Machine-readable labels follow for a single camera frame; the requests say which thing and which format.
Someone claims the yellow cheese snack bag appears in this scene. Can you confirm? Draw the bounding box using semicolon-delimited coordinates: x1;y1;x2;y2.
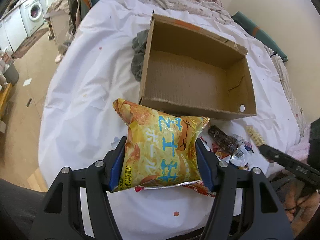
113;98;209;191

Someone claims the person's right hand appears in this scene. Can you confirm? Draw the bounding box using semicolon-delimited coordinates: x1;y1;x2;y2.
284;180;319;234

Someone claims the red snack packet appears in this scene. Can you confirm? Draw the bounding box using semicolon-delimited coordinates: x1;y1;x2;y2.
135;180;216;197

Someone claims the dark brown snack packet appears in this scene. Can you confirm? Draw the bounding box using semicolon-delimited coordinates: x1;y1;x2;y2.
208;125;239;154

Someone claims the white bed sheet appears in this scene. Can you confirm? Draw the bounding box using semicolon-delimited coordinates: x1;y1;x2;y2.
39;0;300;239

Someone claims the grey trash bin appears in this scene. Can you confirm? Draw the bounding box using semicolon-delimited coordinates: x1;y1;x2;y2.
3;61;19;86

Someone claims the brown cardboard box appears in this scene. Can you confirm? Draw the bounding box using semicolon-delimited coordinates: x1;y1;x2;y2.
139;14;257;120

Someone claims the green rolled mat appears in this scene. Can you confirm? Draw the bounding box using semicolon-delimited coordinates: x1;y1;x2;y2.
231;11;288;62

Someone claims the brown door mat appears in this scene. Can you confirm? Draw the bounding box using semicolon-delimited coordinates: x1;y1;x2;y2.
11;27;48;59

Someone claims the grey crumpled cloth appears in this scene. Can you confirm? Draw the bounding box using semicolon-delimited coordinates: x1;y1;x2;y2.
131;29;149;82

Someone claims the white kitchen cabinet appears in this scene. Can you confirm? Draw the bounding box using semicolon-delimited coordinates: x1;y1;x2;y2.
0;7;28;55

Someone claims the white washing machine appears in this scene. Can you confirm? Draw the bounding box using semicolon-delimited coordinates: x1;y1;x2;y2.
20;0;44;37

